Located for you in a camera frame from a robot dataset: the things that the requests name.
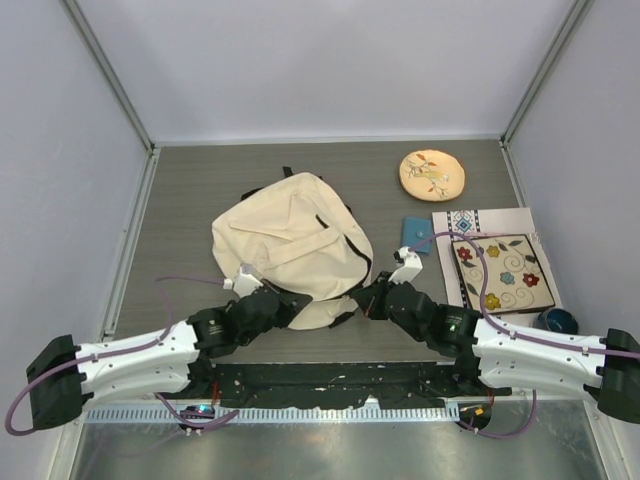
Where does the patterned white placemat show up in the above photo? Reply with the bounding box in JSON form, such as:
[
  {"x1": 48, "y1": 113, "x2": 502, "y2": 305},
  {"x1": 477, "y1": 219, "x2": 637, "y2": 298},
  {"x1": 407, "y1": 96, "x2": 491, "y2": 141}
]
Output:
[{"x1": 432, "y1": 208, "x2": 561, "y2": 327}]

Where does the cream canvas backpack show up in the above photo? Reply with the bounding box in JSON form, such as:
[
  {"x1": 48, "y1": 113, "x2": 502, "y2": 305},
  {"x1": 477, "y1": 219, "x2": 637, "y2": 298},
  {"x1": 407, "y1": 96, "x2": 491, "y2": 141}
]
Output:
[{"x1": 212, "y1": 172, "x2": 374, "y2": 330}]

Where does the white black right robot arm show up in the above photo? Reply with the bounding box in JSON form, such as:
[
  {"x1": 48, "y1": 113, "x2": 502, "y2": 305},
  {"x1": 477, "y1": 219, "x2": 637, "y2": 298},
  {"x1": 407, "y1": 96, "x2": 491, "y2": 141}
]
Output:
[{"x1": 350, "y1": 273, "x2": 639, "y2": 424}]

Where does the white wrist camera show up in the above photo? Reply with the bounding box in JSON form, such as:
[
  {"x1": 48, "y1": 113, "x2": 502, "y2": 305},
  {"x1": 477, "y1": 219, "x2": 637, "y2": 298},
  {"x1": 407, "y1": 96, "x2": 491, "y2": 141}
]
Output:
[
  {"x1": 389, "y1": 247, "x2": 423, "y2": 284},
  {"x1": 223, "y1": 263, "x2": 263, "y2": 298}
]

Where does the black mounting base plate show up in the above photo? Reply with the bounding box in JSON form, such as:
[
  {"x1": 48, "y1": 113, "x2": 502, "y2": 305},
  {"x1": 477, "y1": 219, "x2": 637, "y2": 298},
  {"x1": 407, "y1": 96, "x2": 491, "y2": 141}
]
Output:
[{"x1": 165, "y1": 361, "x2": 511, "y2": 410}]

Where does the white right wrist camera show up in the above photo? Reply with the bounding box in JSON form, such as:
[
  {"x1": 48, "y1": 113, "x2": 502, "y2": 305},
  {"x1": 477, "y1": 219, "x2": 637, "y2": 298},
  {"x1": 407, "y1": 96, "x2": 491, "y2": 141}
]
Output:
[{"x1": 389, "y1": 247, "x2": 423, "y2": 284}]

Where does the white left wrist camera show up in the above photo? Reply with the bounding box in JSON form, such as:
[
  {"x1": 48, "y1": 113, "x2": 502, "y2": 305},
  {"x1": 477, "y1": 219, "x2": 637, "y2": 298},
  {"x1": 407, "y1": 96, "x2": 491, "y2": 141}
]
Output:
[{"x1": 223, "y1": 263, "x2": 263, "y2": 298}]

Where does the round bird pattern plate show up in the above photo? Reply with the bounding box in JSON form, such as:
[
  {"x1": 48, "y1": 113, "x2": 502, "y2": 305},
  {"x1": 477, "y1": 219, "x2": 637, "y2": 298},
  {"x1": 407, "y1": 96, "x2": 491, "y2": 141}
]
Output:
[{"x1": 398, "y1": 149, "x2": 466, "y2": 202}]

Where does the blue ceramic mug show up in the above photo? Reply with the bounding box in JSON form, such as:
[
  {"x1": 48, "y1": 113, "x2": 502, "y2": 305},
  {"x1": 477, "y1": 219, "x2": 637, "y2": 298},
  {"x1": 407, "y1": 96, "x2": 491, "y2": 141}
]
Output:
[{"x1": 539, "y1": 308, "x2": 579, "y2": 335}]

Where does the white slotted cable duct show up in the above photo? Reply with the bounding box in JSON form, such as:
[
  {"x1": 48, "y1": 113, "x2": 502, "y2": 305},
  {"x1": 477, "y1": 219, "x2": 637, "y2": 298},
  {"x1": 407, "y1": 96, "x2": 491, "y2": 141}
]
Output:
[{"x1": 85, "y1": 400, "x2": 459, "y2": 425}]

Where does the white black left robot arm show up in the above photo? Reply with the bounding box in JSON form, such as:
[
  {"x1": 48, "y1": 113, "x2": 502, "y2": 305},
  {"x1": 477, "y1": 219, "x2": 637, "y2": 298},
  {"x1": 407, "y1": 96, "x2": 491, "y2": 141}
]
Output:
[{"x1": 26, "y1": 286, "x2": 312, "y2": 431}]

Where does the square flower pattern plate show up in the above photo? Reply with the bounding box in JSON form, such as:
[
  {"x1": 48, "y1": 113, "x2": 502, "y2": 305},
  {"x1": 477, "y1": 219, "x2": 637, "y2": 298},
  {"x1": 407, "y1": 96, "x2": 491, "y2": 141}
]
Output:
[{"x1": 451, "y1": 235, "x2": 555, "y2": 315}]

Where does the small blue wallet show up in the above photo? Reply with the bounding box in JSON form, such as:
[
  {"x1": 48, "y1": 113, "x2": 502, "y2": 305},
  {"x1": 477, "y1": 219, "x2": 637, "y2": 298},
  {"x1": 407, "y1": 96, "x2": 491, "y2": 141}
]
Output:
[{"x1": 401, "y1": 216, "x2": 434, "y2": 255}]

